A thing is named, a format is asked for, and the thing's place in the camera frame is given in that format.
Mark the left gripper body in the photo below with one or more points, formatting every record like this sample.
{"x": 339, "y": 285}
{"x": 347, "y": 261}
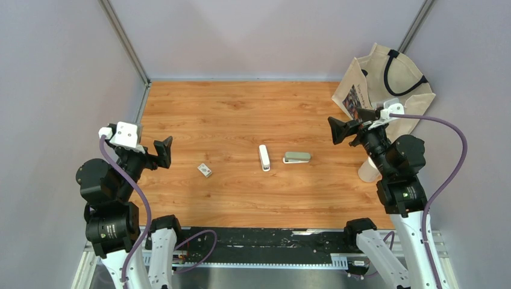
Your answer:
{"x": 132, "y": 162}

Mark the beige canvas tote bag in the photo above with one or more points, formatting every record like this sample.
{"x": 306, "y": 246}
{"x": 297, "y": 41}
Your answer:
{"x": 383, "y": 75}

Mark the grey green stapler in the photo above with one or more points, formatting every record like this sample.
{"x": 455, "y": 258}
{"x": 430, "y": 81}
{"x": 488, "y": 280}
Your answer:
{"x": 296, "y": 157}

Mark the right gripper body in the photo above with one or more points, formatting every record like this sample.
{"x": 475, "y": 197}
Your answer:
{"x": 373, "y": 140}

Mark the white plastic bottle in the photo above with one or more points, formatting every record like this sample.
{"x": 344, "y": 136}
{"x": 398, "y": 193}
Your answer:
{"x": 368, "y": 171}

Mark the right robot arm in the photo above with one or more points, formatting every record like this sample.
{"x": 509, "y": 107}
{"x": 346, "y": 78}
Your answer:
{"x": 404, "y": 200}

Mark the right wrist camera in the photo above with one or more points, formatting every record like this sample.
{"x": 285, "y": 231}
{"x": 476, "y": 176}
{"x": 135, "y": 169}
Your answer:
{"x": 386, "y": 112}

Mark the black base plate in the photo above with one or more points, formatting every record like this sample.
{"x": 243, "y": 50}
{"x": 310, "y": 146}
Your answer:
{"x": 264, "y": 246}

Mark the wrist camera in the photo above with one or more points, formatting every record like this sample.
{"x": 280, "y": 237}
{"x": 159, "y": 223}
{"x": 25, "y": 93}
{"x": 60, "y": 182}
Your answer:
{"x": 386, "y": 112}
{"x": 123, "y": 135}

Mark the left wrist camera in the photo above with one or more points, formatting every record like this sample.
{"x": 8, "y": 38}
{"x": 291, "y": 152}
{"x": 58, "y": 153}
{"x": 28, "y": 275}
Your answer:
{"x": 123, "y": 135}

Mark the white staple box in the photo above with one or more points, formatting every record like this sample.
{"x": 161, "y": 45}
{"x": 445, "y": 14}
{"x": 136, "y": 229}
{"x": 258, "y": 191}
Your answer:
{"x": 205, "y": 170}

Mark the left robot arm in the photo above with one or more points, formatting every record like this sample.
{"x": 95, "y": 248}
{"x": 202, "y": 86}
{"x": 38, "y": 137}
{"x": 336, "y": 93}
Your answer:
{"x": 136, "y": 249}

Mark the white stapler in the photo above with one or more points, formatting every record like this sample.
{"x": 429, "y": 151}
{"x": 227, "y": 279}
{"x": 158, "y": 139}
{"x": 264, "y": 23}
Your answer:
{"x": 264, "y": 158}

